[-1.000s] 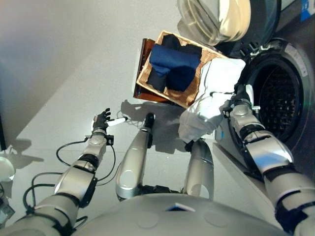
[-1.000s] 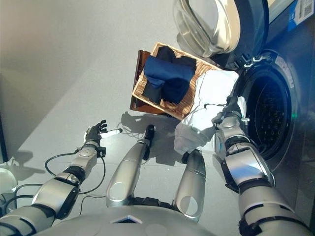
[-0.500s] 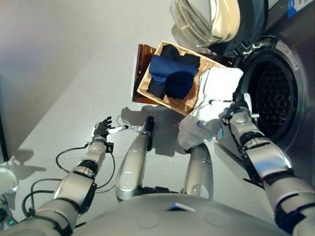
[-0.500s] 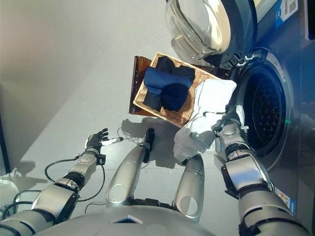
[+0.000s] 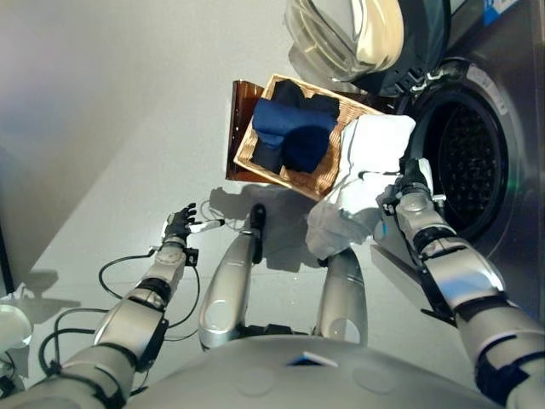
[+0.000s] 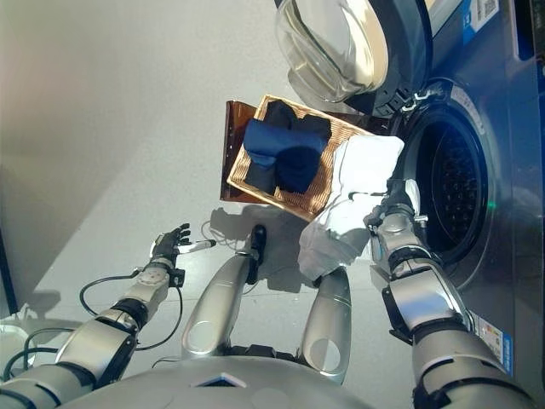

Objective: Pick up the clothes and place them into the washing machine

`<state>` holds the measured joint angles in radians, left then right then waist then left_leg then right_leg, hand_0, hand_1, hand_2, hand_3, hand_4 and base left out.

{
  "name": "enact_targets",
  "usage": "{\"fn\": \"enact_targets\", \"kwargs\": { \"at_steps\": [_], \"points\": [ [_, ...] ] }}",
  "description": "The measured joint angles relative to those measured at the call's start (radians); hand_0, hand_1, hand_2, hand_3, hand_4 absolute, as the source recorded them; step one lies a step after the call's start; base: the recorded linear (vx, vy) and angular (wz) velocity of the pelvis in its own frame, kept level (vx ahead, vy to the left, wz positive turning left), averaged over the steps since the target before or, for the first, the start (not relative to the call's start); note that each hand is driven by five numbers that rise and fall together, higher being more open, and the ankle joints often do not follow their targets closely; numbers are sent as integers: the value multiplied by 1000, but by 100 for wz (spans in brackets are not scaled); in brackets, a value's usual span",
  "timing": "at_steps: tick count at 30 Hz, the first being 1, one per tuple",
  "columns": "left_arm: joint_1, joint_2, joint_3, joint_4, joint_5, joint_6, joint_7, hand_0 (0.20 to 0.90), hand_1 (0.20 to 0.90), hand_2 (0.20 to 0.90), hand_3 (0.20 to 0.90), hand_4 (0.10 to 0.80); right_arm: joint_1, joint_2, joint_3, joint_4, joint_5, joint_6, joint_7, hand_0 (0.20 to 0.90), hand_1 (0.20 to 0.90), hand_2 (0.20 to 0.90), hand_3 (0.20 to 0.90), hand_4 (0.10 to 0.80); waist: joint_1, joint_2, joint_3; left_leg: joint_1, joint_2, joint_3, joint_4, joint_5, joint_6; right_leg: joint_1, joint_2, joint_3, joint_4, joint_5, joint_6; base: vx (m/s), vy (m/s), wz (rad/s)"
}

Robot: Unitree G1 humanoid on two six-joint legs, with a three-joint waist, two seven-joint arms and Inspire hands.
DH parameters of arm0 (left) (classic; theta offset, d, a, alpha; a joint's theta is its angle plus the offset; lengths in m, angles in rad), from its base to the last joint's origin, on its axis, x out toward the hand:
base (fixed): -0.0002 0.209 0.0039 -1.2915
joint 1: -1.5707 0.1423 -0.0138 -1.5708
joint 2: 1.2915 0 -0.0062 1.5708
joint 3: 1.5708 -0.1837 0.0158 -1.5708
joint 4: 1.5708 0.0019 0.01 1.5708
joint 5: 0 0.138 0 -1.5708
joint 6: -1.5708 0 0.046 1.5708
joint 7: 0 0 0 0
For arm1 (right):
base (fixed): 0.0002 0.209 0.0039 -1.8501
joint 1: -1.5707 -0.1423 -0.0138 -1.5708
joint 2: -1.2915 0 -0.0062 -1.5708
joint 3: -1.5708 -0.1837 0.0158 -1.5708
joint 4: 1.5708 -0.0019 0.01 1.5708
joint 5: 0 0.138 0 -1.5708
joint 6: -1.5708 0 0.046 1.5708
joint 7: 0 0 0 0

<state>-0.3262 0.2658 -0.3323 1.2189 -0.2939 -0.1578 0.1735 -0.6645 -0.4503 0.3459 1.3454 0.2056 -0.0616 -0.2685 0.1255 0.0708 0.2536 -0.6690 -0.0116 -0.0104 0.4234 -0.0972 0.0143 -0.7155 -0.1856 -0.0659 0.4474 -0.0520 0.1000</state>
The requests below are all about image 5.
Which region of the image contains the blue white washer sticker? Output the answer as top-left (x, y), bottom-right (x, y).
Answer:
top-left (483, 0), bottom-right (519, 16)

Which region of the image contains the white cylindrical device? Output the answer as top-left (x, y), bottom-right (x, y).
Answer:
top-left (0, 302), bottom-right (34, 384)

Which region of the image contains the black garment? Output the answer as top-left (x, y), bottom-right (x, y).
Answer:
top-left (250, 80), bottom-right (341, 175)

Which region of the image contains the grey front-load washing machine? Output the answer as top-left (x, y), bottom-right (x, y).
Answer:
top-left (369, 0), bottom-right (545, 308)

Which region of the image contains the brown wicker laundry basket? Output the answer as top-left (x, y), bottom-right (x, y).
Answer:
top-left (232, 73), bottom-right (385, 203)

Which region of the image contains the robot grey torso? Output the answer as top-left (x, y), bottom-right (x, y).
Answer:
top-left (125, 334), bottom-right (508, 409)

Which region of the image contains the white grey garment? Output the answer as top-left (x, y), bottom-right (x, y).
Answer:
top-left (306, 113), bottom-right (434, 262)

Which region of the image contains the thin white floor cable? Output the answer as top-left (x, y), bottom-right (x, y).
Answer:
top-left (198, 199), bottom-right (249, 232)

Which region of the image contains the blue garment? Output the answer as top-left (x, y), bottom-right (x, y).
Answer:
top-left (250, 99), bottom-right (336, 150)

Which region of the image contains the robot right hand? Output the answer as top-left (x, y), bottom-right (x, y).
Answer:
top-left (376, 155), bottom-right (435, 206)

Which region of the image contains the round glass washer door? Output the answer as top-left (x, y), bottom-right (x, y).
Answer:
top-left (284, 0), bottom-right (453, 98)

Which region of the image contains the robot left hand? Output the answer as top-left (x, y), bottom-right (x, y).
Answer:
top-left (163, 203), bottom-right (225, 248)

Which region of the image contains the grey board black edge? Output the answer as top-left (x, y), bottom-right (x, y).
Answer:
top-left (0, 220), bottom-right (16, 296)

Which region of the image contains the dark brown wooden stool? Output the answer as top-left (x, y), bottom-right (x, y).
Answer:
top-left (223, 79), bottom-right (397, 184)

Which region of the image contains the robot right leg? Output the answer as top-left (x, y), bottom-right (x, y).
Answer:
top-left (314, 246), bottom-right (369, 347)

